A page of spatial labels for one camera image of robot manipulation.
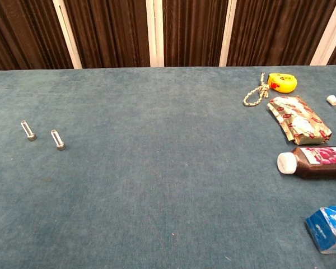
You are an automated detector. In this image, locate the yellow tape measure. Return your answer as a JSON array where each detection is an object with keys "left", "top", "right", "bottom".
[{"left": 267, "top": 72, "right": 298, "bottom": 94}]

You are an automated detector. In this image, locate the dark juice bottle white cap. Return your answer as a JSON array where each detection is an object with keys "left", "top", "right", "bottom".
[{"left": 277, "top": 146, "right": 336, "bottom": 180}]

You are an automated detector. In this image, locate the blue felt table cover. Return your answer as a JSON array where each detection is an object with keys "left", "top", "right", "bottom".
[{"left": 0, "top": 64, "right": 336, "bottom": 269}]

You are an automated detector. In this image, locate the silver red foil snack packet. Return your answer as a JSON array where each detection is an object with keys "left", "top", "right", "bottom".
[{"left": 266, "top": 95, "right": 333, "bottom": 146}]

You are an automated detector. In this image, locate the blue cookie package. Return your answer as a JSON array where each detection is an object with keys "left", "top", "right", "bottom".
[{"left": 305, "top": 206, "right": 336, "bottom": 254}]

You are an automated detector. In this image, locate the white braided rope loop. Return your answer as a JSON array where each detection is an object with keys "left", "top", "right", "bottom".
[{"left": 242, "top": 72, "right": 270, "bottom": 107}]

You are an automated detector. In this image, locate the silver hex socket bolt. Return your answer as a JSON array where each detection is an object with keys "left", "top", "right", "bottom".
[
  {"left": 20, "top": 120, "right": 38, "bottom": 142},
  {"left": 50, "top": 129, "right": 66, "bottom": 151}
]

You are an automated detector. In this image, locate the white frame post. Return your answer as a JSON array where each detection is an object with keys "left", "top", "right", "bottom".
[
  {"left": 310, "top": 0, "right": 336, "bottom": 66},
  {"left": 145, "top": 0, "right": 165, "bottom": 68},
  {"left": 218, "top": 0, "right": 237, "bottom": 67},
  {"left": 52, "top": 0, "right": 83, "bottom": 69}
]

